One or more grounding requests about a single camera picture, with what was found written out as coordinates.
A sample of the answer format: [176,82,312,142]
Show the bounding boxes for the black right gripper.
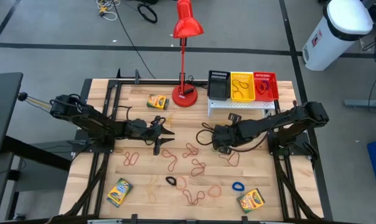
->
[210,113,243,156]

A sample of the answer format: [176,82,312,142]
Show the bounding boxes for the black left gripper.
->
[125,115,176,156]

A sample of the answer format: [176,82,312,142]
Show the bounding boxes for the red rubber band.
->
[182,189,206,206]
[161,149,179,172]
[218,151,241,168]
[123,151,140,167]
[182,142,200,159]
[190,159,207,177]

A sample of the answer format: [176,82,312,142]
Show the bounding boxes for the orange rubber band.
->
[232,79,250,98]
[207,184,222,198]
[175,175,188,191]

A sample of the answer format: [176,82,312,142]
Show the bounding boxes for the yellow plastic basket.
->
[230,72,256,103]

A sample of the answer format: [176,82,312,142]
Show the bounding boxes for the red plastic basket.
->
[253,72,280,103]

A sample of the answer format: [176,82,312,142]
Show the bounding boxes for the yellow green crayon box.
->
[237,187,266,214]
[146,93,170,111]
[106,177,134,208]

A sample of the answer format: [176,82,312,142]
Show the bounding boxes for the red desk lamp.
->
[171,0,205,108]

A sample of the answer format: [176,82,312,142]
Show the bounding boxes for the black side desk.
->
[0,72,72,224]

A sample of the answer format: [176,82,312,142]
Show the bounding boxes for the white perforated shelf riser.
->
[207,98,276,119]

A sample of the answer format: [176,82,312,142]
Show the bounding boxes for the black plastic basket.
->
[207,70,232,101]

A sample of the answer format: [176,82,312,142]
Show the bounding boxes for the white trash bin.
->
[301,0,374,72]

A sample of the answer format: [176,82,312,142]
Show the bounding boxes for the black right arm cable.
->
[195,121,270,154]

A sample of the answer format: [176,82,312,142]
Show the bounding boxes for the black lamp power cable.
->
[186,75,209,95]

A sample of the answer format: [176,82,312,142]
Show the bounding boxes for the black aluminium table frame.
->
[63,68,324,224]

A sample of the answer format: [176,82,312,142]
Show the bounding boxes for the long black floor cable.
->
[112,0,157,79]

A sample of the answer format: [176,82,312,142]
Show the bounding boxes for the black coiled floor cable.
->
[136,2,159,24]

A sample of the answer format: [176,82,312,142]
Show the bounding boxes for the white yellow floor cables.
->
[95,0,121,22]

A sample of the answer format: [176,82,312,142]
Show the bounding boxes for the yellow cord with black knob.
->
[17,91,57,111]

